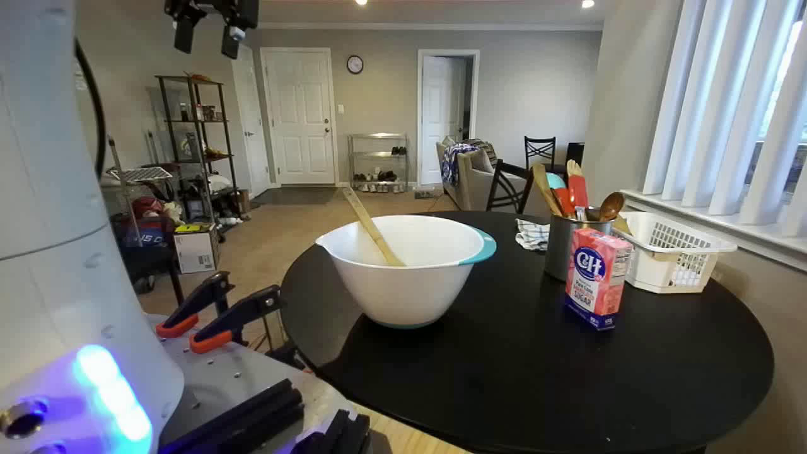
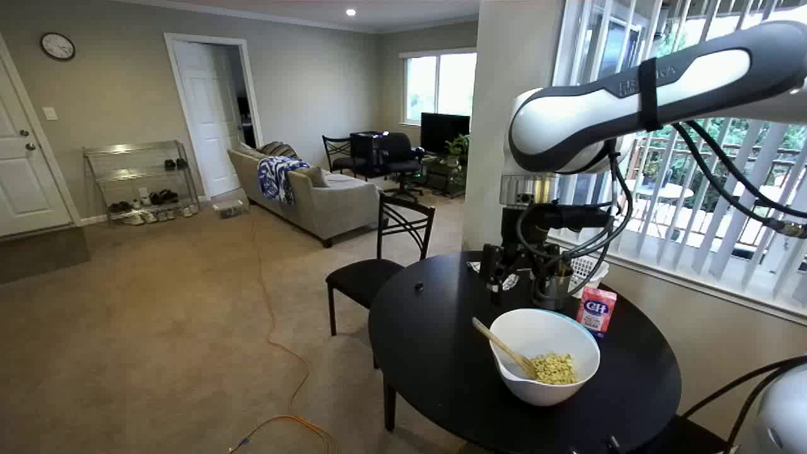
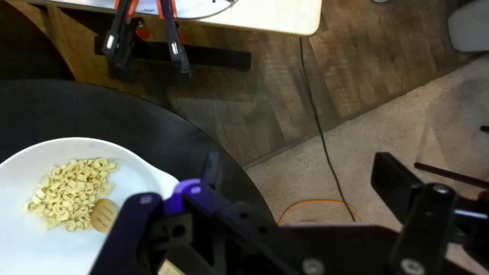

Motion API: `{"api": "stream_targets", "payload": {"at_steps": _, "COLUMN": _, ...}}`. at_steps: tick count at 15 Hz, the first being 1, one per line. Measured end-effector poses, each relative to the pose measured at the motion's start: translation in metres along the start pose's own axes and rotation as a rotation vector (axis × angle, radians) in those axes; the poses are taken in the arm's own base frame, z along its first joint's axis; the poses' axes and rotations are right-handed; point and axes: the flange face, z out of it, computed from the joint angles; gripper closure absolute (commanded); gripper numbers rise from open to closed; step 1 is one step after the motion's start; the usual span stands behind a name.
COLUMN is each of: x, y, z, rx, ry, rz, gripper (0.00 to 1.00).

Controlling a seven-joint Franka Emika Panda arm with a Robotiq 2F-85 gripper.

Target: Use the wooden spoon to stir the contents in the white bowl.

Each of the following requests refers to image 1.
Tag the grey utensil holder canister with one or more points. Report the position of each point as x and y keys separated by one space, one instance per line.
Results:
x=558 y=247

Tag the white light switch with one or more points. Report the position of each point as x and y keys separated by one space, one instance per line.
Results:
x=341 y=108

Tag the pink C&H sugar box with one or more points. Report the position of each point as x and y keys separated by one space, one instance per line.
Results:
x=596 y=281

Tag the grey metal base plate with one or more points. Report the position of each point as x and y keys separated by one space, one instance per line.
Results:
x=228 y=367

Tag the chrome shoe rack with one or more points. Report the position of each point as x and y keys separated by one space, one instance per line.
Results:
x=379 y=160

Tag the white plastic basket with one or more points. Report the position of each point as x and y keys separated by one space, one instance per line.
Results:
x=672 y=261

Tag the black metal dining chair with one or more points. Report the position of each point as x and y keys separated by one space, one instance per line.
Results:
x=506 y=180

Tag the red silicone spatula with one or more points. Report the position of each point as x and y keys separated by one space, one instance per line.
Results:
x=576 y=188

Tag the black mounting bracket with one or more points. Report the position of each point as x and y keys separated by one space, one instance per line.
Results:
x=341 y=431
x=243 y=416

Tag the brown doormat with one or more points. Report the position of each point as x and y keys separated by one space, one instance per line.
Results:
x=293 y=193

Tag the teal spatula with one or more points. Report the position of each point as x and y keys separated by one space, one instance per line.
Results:
x=556 y=180

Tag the black metal shelving unit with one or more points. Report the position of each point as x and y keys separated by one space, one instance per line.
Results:
x=196 y=141

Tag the black ladder-back chair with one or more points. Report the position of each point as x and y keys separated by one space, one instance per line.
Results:
x=540 y=152

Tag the blue patterned blanket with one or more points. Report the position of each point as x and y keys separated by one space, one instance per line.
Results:
x=457 y=160

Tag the crumpled patterned cloth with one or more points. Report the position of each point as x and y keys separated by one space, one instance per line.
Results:
x=534 y=236

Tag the long light wooden spoon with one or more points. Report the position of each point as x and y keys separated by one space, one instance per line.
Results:
x=369 y=228

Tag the black orange spring clamp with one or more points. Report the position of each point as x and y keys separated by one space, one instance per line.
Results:
x=240 y=316
x=197 y=304

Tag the white vertical window blinds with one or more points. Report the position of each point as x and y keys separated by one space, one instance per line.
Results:
x=732 y=108

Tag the light wooden spatula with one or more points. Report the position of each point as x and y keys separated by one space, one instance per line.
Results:
x=547 y=188

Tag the red and black bag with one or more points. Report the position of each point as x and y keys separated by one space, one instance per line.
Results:
x=143 y=228

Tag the round wall clock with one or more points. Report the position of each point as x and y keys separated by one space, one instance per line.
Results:
x=354 y=64

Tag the white cardboard box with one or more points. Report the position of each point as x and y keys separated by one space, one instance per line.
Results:
x=194 y=249

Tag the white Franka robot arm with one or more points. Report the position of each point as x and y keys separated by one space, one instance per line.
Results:
x=51 y=253

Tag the grey sofa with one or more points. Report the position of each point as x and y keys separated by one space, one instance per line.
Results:
x=475 y=180

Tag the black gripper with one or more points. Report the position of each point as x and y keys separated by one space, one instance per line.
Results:
x=211 y=9

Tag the recessed ceiling light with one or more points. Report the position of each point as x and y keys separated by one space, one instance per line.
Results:
x=588 y=2
x=361 y=2

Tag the brown wooden spoon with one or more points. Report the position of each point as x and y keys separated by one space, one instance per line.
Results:
x=612 y=204

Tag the white open interior door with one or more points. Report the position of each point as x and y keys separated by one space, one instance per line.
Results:
x=436 y=117

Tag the round black table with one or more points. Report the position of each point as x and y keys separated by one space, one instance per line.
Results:
x=506 y=369

